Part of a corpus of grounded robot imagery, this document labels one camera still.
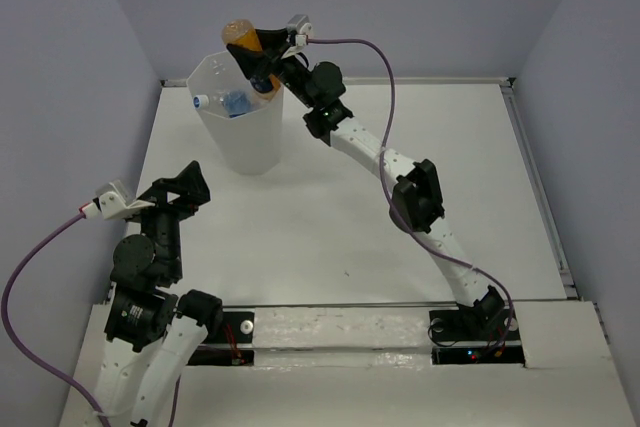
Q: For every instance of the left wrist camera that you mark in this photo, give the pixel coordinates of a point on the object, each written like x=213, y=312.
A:
x=116, y=202

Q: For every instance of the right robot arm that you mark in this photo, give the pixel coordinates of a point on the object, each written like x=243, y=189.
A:
x=411, y=188

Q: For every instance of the orange label plastic bottle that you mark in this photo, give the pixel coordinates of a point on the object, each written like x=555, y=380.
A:
x=241, y=33

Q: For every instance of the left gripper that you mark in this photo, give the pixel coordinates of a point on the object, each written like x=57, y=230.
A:
x=190, y=181

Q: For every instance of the blue label plastic bottle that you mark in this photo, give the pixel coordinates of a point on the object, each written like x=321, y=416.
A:
x=236, y=103

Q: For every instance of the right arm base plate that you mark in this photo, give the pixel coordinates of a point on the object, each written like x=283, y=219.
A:
x=453, y=344

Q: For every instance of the white octagonal plastic bin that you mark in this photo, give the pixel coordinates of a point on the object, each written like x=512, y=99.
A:
x=249, y=144

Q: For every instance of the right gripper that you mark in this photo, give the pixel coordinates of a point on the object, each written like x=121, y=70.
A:
x=275, y=47

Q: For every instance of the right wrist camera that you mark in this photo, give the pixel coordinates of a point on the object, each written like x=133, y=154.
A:
x=299, y=29

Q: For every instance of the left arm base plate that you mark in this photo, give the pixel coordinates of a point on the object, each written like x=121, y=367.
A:
x=231, y=345

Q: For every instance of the clear crushed plastic bottle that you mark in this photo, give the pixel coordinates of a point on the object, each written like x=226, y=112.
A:
x=204, y=101

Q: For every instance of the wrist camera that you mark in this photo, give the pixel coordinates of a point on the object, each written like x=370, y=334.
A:
x=299, y=29
x=116, y=202

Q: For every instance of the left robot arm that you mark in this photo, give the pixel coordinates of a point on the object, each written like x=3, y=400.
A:
x=150, y=334

